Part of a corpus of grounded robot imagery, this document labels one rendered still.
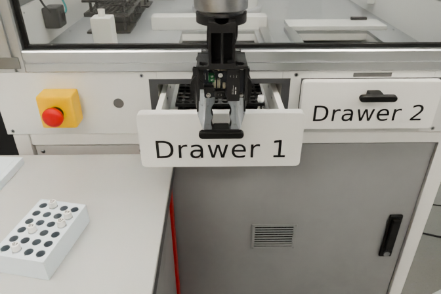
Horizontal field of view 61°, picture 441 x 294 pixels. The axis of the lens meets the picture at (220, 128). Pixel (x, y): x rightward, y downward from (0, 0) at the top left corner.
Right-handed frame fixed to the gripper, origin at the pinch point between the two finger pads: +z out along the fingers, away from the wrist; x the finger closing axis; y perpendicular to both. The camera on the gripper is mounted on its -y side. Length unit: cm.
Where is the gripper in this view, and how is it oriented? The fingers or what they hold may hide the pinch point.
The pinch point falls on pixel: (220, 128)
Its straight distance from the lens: 64.0
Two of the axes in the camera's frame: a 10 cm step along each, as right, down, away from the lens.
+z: 0.0, 8.7, 4.9
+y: 0.2, 4.9, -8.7
